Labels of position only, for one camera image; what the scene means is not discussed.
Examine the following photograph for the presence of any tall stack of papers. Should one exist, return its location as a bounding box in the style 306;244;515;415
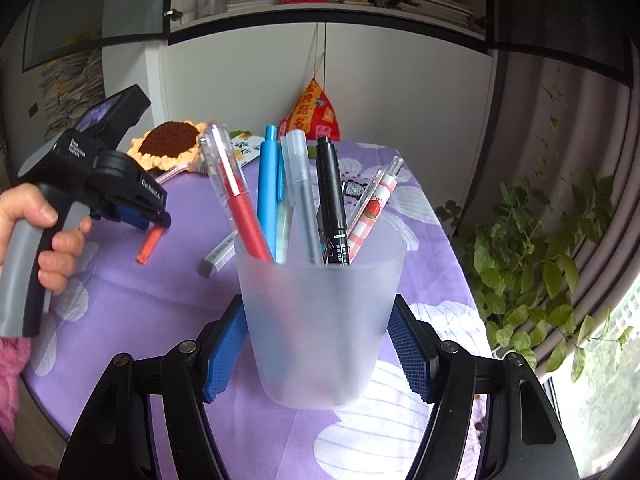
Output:
40;50;106;133

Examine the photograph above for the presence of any purple floral tablecloth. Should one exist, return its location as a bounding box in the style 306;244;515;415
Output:
20;137;493;480

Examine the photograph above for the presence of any red pen with clear cap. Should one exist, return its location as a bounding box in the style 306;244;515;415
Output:
197;123;275;264

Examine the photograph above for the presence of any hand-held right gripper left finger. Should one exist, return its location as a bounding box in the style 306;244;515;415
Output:
57;292;249;480

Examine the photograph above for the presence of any crochet sunflower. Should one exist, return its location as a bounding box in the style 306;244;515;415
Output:
127;120;208;171

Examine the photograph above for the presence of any frosted plastic cup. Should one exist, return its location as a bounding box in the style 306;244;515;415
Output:
235;232;407;409

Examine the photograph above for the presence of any green leafy plant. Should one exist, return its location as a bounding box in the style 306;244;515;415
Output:
435;75;636;386

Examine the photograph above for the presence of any pink checkered pen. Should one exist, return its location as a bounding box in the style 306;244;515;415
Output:
345;156;405;264

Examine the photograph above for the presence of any white grey eraser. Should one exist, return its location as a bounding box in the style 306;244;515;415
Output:
198;231;239;279

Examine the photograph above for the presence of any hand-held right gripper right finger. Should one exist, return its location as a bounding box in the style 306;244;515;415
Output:
387;294;581;480

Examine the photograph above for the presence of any red pyramid-shaped hanging bag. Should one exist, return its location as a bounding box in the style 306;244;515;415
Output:
278;77;341;142

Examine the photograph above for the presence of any grey curtain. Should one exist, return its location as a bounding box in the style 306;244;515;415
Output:
452;55;640;376

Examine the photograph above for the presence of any window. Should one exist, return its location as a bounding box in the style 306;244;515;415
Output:
545;280;640;476

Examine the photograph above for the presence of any grey translucent pen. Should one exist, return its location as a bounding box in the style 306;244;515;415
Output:
280;129;325;266

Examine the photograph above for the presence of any black marker pen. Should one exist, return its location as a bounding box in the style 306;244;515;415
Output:
315;136;351;266

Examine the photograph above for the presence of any blue pen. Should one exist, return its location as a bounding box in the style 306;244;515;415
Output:
257;125;287;261

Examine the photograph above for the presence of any white cabinet with shelf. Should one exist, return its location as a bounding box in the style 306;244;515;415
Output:
160;0;496;241

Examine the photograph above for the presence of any dark glass cabinet door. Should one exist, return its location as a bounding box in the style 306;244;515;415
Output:
22;0;173;73

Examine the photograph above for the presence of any person's left hand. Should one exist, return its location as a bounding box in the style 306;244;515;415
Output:
0;183;93;296

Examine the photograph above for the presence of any orange marker pen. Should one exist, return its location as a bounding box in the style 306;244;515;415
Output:
135;225;166;264

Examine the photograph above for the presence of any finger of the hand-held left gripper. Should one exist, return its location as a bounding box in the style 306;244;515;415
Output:
102;195;173;232

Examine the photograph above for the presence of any paper tag with sunflower print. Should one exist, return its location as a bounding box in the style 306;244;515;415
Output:
230;132;266;168

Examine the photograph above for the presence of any stack of magazines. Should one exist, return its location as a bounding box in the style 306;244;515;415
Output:
395;0;473;28

